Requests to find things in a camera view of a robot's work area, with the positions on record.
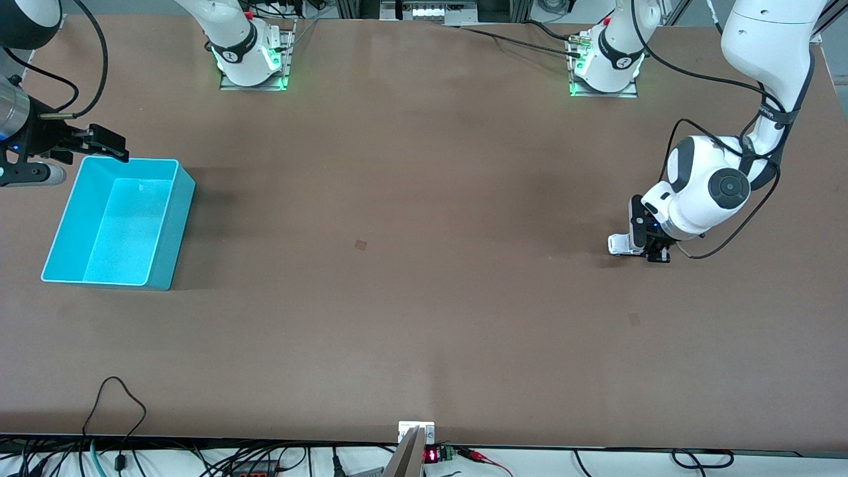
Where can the green terminal block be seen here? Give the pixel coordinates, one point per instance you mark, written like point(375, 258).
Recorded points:
point(446, 453)

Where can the lit electronics box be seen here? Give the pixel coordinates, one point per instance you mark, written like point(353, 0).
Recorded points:
point(430, 12)

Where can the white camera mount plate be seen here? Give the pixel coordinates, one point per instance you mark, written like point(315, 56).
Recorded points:
point(427, 430)

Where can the cyan plastic bin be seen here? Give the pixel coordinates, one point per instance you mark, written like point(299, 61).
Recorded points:
point(119, 225)

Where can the white jeep toy black roof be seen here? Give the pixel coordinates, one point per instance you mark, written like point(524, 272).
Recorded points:
point(619, 245)

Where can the red clip lead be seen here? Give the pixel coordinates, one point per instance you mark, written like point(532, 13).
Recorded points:
point(476, 456)

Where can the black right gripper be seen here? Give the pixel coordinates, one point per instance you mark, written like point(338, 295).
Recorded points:
point(41, 137)

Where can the grey aluminium mount bar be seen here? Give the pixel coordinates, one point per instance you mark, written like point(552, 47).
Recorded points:
point(405, 457)

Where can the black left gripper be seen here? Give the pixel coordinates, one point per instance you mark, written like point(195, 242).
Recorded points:
point(657, 249)

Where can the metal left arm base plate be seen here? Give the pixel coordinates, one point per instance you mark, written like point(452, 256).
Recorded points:
point(623, 94)

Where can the red digit display module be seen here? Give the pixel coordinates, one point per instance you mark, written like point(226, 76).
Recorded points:
point(430, 456)

